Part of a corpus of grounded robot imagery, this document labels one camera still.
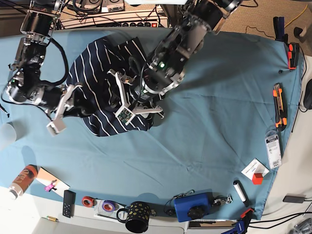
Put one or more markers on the tan cardboard sheet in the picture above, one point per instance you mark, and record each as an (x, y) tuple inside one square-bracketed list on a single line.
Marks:
[(51, 183)]

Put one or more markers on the black remote control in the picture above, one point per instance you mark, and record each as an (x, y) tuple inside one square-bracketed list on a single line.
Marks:
[(68, 203)]

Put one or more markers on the orange brown bottle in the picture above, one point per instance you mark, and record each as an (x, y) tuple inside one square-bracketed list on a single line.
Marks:
[(21, 183)]

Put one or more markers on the black power adapter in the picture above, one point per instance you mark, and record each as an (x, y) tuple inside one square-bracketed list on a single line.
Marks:
[(291, 198)]

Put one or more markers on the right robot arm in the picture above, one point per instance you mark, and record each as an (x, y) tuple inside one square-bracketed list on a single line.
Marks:
[(24, 85)]

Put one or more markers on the orange black clamp tool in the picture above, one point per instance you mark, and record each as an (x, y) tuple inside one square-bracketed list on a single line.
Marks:
[(293, 55)]

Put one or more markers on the black mug gold dots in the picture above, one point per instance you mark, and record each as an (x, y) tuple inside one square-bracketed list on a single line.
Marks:
[(135, 217)]

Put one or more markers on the blue black bar clamp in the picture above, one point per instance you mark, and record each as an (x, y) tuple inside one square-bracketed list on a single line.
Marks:
[(279, 30)]

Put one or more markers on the black computer mouse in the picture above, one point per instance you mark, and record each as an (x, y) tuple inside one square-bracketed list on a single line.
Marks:
[(307, 101)]

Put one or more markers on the clear plastic blister pack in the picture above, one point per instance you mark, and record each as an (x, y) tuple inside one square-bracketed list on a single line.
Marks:
[(273, 149)]

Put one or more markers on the blue box black knob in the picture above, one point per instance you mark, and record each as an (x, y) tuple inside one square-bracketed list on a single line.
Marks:
[(192, 207)]

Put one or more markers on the navy white striped t-shirt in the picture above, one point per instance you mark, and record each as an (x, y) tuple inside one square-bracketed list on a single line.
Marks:
[(90, 68)]

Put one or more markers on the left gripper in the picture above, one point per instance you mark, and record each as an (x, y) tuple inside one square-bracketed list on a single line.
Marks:
[(124, 91)]

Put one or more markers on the red tape roll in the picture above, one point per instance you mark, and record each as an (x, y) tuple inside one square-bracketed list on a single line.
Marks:
[(88, 201)]

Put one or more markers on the red small cube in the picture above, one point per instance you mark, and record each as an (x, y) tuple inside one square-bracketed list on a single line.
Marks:
[(257, 178)]

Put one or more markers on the white card packet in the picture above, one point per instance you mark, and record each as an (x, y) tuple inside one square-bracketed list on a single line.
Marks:
[(254, 167)]

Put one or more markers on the purple tape roll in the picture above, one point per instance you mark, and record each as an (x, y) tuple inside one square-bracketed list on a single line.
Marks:
[(108, 206)]

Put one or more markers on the light blue table cloth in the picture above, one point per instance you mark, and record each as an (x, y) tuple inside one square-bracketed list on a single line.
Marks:
[(215, 124)]

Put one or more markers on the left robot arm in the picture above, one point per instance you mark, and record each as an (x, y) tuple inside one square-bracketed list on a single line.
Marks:
[(163, 69)]

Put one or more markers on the translucent white plastic cup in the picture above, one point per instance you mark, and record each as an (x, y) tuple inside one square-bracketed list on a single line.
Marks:
[(7, 135)]

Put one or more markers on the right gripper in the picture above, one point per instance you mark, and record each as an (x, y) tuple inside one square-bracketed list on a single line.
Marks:
[(60, 102)]

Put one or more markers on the blue orange bottom clamp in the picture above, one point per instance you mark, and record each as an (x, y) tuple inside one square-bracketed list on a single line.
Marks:
[(242, 224)]

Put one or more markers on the orange black utility knife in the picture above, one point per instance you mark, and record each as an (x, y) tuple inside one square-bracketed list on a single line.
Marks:
[(280, 108)]

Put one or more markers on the white black marker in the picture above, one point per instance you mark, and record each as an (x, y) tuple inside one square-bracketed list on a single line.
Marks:
[(240, 193)]

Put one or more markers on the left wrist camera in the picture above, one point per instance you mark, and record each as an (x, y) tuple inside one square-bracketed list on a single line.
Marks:
[(124, 115)]

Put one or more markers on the metal carabiner keyring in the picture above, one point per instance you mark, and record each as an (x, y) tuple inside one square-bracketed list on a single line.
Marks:
[(222, 200)]

